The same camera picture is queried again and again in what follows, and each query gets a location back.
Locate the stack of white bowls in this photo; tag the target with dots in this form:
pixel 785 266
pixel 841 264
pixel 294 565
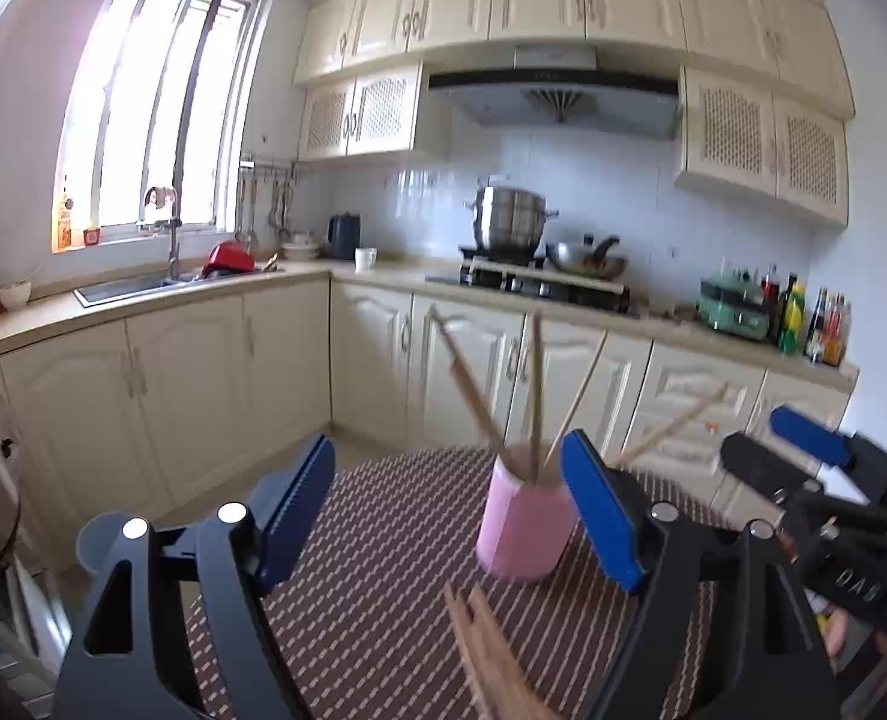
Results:
pixel 299 249

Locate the brown striped table mat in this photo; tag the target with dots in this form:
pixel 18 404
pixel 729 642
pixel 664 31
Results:
pixel 383 577

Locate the black induction cooker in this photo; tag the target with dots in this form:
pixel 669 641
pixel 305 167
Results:
pixel 481 253

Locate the stainless steel sink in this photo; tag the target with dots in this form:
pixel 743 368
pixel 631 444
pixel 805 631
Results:
pixel 128 290

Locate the grey round plastic object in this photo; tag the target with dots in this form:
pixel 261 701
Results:
pixel 95 547

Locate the small white bowl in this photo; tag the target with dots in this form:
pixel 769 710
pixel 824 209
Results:
pixel 14 296

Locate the black glass cooktop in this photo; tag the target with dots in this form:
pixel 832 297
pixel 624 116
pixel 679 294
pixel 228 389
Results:
pixel 541 294

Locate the black range hood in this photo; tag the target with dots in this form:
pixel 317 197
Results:
pixel 563 109

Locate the small red jar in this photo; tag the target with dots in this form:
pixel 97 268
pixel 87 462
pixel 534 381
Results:
pixel 92 236

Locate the white mug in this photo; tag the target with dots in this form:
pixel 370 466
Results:
pixel 365 260

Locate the metal wall utensil rail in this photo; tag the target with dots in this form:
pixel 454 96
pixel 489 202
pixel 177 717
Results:
pixel 271 163

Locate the orange bottle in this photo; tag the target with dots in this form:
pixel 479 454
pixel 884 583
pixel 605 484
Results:
pixel 65 221

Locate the pink cup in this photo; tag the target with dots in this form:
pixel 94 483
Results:
pixel 518 525

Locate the stainless steel steamer pot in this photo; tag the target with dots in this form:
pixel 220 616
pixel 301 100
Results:
pixel 507 221

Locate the green multi cooker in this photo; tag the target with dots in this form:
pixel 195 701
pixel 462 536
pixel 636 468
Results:
pixel 732 311

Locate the kitchen window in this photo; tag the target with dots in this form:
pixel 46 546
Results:
pixel 151 105

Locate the cream base cabinets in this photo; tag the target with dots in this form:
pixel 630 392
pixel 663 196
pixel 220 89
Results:
pixel 188 390

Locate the lattice door wall cabinet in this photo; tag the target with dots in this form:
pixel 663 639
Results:
pixel 728 127
pixel 383 116

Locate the black electric kettle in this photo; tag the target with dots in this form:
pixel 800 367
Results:
pixel 344 238

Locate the person's right hand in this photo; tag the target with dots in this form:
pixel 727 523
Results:
pixel 835 641

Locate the hanging metal spatula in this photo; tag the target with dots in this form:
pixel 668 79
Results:
pixel 278 206

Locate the red basin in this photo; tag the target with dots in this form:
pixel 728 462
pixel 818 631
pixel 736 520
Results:
pixel 227 259

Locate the red sauce bottle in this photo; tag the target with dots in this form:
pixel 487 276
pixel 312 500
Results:
pixel 835 337

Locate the pile of wooden chopsticks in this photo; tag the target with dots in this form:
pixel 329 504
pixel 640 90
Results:
pixel 488 660

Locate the green yellow bottle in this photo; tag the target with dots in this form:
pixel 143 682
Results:
pixel 791 319

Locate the dark bottle red cap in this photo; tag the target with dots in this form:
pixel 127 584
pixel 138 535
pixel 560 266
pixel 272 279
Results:
pixel 770 292

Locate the dark sauce bottle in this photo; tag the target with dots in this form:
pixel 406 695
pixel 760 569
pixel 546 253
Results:
pixel 816 330

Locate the thin wooden chopstick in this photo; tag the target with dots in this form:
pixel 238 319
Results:
pixel 535 390
pixel 578 397
pixel 676 420
pixel 466 386

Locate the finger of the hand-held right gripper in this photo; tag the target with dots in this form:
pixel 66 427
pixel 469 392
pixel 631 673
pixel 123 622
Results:
pixel 758 465
pixel 811 435

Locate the hanging metal ladle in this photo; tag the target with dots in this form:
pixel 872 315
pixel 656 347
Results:
pixel 245 234

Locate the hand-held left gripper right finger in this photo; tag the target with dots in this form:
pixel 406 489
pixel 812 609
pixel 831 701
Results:
pixel 601 510

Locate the stainless steel wok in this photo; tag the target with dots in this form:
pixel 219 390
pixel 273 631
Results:
pixel 586 264

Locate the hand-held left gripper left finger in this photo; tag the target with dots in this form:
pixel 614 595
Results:
pixel 297 510

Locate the chrome faucet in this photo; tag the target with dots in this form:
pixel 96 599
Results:
pixel 173 240

